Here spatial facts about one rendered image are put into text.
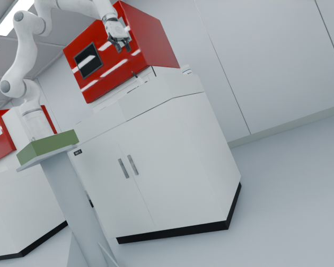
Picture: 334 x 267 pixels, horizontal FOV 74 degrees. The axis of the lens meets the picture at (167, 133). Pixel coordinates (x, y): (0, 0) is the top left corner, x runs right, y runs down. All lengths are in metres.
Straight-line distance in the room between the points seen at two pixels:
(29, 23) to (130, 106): 0.71
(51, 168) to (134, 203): 0.56
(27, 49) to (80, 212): 1.00
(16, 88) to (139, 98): 0.71
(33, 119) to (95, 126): 0.36
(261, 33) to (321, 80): 0.91
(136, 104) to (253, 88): 2.16
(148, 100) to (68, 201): 0.76
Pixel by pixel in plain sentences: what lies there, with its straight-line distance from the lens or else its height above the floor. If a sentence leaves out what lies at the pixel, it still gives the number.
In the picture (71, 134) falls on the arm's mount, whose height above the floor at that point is 0.88.
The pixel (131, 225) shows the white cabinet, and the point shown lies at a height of 0.15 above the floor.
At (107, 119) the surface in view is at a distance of 1.48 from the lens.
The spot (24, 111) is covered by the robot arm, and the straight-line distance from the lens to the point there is 1.56.
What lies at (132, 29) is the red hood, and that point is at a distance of 2.06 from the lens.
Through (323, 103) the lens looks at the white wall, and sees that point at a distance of 3.28.
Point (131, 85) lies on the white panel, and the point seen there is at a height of 1.16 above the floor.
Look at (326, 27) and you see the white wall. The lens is 3.29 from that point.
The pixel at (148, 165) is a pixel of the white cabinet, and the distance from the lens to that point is 1.39.
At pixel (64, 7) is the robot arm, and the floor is 1.53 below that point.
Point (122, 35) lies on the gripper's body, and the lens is 1.34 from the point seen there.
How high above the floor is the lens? 0.70
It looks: 2 degrees down
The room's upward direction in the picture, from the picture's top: 24 degrees counter-clockwise
